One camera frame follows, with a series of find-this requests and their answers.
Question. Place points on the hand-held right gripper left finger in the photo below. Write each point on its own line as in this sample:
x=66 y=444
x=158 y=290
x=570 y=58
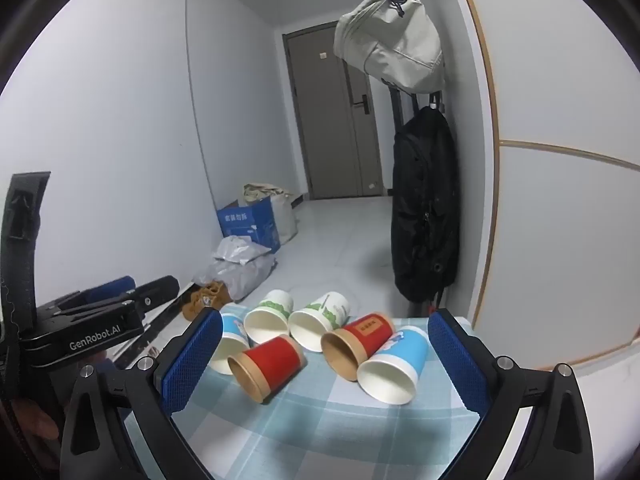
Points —
x=192 y=360

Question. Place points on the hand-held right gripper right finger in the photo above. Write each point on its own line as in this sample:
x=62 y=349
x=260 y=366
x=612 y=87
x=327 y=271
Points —
x=457 y=360

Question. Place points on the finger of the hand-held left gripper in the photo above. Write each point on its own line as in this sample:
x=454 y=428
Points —
x=157 y=290
x=112 y=287

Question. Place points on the blue white paper cup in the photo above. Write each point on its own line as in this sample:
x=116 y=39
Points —
x=232 y=332
x=400 y=350

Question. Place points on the plain red paper cup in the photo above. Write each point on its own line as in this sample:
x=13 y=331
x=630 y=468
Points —
x=275 y=360

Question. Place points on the white green print paper cup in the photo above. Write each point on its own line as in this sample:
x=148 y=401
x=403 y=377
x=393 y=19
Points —
x=270 y=310
x=325 y=312

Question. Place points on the red labelled paper cup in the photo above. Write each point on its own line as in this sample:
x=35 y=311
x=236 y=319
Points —
x=365 y=332

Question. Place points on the person's left hand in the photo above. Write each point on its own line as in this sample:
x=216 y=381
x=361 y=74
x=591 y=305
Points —
x=37 y=417

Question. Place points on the brown shoe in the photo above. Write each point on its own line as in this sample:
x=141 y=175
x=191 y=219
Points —
x=216 y=292
x=194 y=306

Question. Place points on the grey plastic bag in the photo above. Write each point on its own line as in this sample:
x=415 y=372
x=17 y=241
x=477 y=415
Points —
x=235 y=260

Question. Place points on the blue cardboard box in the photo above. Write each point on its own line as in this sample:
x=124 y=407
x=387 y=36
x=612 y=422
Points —
x=247 y=222

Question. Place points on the white tote bag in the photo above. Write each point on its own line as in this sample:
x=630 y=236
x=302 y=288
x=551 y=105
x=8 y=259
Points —
x=285 y=215

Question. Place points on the blue checkered tablecloth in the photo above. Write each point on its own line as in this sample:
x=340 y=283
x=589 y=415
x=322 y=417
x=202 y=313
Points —
x=325 y=435

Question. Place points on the black backpack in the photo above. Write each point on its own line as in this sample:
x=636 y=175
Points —
x=425 y=200

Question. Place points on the grey door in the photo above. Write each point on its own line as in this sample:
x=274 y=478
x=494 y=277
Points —
x=325 y=125

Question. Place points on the beige backpack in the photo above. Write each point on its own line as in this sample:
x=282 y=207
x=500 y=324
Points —
x=395 y=35

